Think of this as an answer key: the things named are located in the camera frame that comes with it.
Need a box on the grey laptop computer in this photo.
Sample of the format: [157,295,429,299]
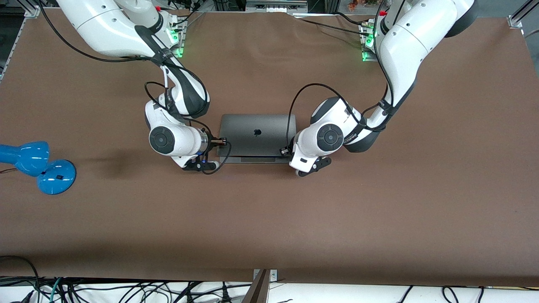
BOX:
[217,114,297,164]

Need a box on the brown table cover mat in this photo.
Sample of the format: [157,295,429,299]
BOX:
[0,8,539,287]

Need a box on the dark wedge beam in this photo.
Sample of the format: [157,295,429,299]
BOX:
[242,269,271,303]

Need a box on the grey device box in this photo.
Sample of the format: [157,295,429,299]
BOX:
[245,0,309,13]

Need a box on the blue desk lamp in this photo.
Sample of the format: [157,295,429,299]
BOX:
[0,141,77,195]

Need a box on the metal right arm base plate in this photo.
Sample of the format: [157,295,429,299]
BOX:
[168,19,186,58]

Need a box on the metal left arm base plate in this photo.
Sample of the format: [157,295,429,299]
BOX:
[360,21,380,63]

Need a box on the black right base cable bundle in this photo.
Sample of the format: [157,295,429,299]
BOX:
[168,0,205,28]

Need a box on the long black base cable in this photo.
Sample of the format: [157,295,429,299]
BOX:
[300,19,369,37]

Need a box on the short black base cable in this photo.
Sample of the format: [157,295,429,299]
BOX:
[335,11,374,27]

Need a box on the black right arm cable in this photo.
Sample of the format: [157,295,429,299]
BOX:
[36,0,232,175]

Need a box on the teal cable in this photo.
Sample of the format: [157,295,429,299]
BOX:
[49,276,64,303]

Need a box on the thick black looped cable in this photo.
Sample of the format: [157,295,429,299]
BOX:
[0,255,41,303]

